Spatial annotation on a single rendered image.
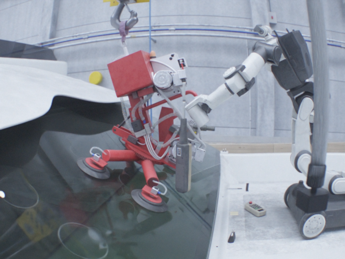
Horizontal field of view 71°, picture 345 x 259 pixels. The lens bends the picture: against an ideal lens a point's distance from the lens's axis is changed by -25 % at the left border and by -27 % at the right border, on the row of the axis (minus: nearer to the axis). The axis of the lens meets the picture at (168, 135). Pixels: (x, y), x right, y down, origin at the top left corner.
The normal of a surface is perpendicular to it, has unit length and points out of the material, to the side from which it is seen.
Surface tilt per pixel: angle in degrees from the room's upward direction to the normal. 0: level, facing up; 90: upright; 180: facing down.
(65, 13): 90
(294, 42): 106
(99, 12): 90
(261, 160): 90
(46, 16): 90
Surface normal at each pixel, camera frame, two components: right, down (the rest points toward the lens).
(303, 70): -0.64, 0.39
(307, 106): -0.15, 0.15
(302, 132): -0.03, 0.55
